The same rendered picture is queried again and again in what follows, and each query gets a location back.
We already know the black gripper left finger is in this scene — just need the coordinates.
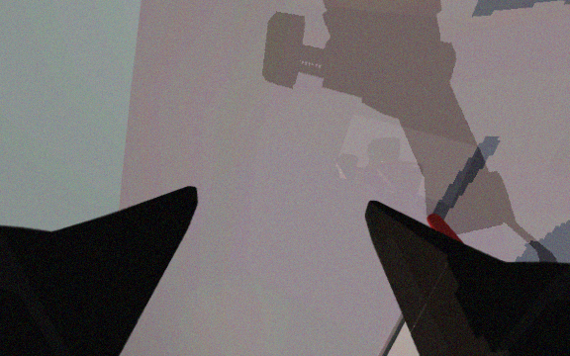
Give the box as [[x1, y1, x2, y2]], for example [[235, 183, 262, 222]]
[[0, 186, 198, 356]]

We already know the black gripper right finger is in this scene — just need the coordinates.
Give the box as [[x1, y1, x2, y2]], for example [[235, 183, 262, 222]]
[[365, 201, 570, 356]]

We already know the red peg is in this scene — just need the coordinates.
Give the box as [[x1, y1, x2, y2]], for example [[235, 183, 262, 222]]
[[427, 214, 463, 243]]

